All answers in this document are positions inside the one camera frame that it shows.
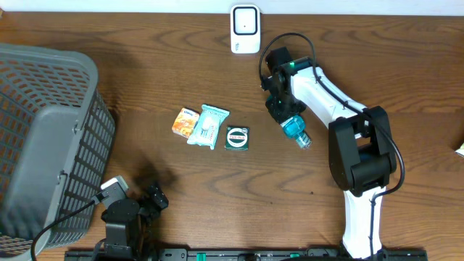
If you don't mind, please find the blue mouthwash bottle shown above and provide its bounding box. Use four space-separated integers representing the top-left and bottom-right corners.
265 95 312 149

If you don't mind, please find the green square box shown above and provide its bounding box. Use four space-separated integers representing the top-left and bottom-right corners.
225 126 249 151

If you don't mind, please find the teal wet wipes pack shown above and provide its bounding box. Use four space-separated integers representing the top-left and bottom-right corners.
187 104 230 150

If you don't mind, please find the small orange snack packet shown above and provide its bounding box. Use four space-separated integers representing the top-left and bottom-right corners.
171 107 200 138

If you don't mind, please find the yellow snack bag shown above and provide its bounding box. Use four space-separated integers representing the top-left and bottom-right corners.
455 144 464 157

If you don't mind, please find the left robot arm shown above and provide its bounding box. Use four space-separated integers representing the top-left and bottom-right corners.
91 181 169 260

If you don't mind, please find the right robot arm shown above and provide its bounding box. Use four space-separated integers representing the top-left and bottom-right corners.
261 47 396 259

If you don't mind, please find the white barcode scanner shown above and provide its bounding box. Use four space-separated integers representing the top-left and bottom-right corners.
230 4 261 54

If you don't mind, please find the grey plastic shopping basket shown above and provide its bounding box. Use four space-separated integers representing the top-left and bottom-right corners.
1 43 115 260

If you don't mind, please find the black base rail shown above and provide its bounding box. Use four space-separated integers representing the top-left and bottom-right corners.
64 247 428 261

